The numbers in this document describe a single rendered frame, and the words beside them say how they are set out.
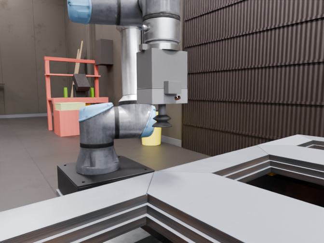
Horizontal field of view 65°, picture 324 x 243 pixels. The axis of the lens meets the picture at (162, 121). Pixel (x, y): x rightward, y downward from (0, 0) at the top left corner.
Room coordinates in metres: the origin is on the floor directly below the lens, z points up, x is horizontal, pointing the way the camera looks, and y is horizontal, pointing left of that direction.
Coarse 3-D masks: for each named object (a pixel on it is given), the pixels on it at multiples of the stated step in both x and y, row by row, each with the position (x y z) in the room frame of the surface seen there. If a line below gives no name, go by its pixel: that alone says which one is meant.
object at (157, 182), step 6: (168, 174) 0.55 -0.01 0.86; (174, 174) 0.55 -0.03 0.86; (180, 174) 0.55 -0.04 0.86; (186, 174) 0.55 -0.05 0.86; (192, 174) 0.55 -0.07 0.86; (198, 174) 0.55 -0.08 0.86; (204, 174) 0.55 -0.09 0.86; (156, 180) 0.51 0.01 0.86; (162, 180) 0.51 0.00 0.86; (168, 180) 0.51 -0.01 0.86; (174, 180) 0.51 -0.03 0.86; (180, 180) 0.51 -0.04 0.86; (186, 180) 0.51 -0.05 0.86; (150, 186) 0.48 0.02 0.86; (156, 186) 0.48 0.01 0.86; (162, 186) 0.48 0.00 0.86; (168, 186) 0.48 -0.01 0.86
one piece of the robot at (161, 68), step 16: (144, 48) 0.50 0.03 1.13; (160, 48) 0.49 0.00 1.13; (176, 48) 0.50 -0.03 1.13; (144, 64) 0.50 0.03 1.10; (160, 64) 0.49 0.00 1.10; (176, 64) 0.51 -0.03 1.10; (144, 80) 0.50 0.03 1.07; (160, 80) 0.49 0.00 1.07; (176, 80) 0.51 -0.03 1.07; (144, 96) 0.50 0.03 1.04; (160, 96) 0.49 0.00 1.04; (176, 96) 0.47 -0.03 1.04; (160, 112) 0.52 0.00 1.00
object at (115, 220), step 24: (312, 144) 0.94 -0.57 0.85; (240, 168) 0.63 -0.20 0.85; (264, 168) 0.69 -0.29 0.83; (288, 168) 0.68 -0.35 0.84; (312, 168) 0.64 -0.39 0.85; (96, 216) 0.38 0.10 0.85; (120, 216) 0.40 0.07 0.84; (144, 216) 0.42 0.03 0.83; (168, 216) 0.39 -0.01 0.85; (24, 240) 0.31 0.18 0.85; (48, 240) 0.32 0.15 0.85; (72, 240) 0.34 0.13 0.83; (96, 240) 0.36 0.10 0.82; (192, 240) 0.35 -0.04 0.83; (216, 240) 0.32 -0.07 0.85
